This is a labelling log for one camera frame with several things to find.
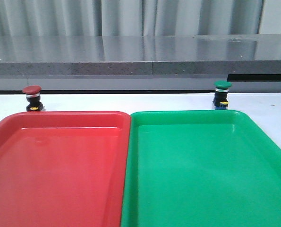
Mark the green mushroom push button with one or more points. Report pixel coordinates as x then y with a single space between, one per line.
220 101

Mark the green plastic tray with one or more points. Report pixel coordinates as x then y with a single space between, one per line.
201 169

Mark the grey stone counter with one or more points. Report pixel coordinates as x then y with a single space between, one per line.
140 64

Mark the red plastic tray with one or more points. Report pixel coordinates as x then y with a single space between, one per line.
63 169

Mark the red mushroom push button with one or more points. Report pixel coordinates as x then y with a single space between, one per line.
33 97

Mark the white pleated curtain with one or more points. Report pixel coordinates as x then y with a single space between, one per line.
139 17

